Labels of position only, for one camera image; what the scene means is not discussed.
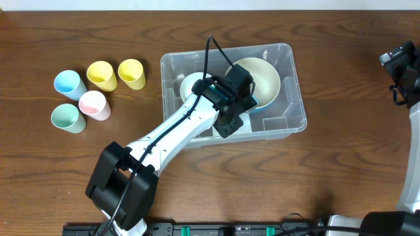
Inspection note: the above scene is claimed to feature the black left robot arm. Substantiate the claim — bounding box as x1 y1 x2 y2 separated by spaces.
86 64 257 235

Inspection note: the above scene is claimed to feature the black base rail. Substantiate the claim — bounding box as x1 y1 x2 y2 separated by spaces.
62 220 312 236

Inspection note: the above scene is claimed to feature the light blue cup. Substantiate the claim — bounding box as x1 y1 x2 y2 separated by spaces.
54 70 87 101

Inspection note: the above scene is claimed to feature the white bowl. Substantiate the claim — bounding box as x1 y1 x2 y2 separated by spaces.
180 72 203 102

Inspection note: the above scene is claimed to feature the clear plastic storage bin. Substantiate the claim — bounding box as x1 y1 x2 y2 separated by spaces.
160 43 307 148

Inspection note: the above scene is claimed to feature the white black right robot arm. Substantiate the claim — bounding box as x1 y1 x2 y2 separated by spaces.
317 41 419 235

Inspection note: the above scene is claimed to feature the dark blue bowl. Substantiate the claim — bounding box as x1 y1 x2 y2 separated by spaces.
248 95 276 113

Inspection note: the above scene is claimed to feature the mint green cup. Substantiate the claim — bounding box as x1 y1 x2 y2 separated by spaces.
51 104 86 134

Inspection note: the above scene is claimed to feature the yellow cup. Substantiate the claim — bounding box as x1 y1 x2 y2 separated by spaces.
117 59 146 90
87 61 117 92

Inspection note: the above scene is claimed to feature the pink cup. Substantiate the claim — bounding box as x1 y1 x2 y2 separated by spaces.
78 90 111 121

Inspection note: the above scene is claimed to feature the large beige bowl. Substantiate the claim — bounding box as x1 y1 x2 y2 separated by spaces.
234 58 281 97

